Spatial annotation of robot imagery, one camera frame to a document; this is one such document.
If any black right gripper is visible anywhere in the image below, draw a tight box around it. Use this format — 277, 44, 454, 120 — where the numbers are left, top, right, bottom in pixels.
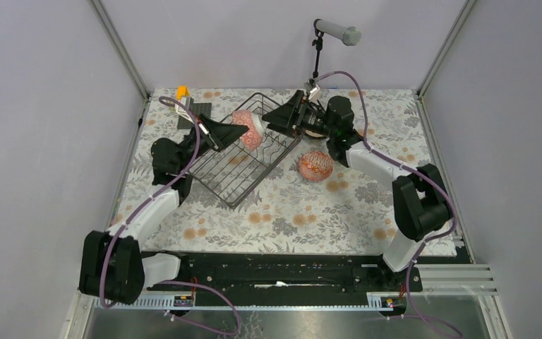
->
262, 90, 336, 139

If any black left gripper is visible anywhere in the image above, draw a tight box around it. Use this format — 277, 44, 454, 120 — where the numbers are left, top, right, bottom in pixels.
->
177, 114, 250, 172

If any pink patterned bowl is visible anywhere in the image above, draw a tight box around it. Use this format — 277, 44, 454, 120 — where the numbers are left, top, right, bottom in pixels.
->
231, 109, 265, 151

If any black wire dish rack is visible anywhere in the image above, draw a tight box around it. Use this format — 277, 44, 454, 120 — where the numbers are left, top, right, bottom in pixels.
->
189, 93, 302, 209

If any dark teal bowl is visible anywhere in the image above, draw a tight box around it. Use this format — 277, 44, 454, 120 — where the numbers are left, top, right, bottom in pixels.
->
305, 131, 326, 139

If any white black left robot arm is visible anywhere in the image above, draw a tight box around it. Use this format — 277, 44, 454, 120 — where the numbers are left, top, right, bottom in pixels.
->
78, 117, 248, 308

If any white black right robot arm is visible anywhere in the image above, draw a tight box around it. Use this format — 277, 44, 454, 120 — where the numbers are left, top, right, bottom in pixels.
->
262, 90, 457, 291

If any dark grey building baseplate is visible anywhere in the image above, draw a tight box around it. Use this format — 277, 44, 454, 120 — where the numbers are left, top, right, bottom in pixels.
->
176, 102, 212, 130

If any orange toy block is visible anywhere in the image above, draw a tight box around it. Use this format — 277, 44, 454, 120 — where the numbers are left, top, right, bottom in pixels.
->
176, 85, 191, 101

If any black microphone tripod stand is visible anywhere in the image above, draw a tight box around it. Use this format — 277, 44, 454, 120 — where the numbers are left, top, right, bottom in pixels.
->
312, 28, 324, 78

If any grey microphone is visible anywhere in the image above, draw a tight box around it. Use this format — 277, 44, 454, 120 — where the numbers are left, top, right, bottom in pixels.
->
313, 18, 362, 47

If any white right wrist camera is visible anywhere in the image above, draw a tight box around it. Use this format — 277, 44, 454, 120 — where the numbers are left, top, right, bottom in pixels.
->
304, 78, 321, 102

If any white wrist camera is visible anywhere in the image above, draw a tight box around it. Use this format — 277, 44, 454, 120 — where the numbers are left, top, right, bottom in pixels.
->
304, 78, 321, 102
175, 96, 193, 116

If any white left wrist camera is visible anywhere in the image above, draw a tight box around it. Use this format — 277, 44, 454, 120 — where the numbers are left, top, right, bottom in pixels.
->
175, 96, 193, 116

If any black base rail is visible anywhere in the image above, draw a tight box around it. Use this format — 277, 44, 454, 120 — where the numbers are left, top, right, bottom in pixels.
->
100, 250, 424, 307

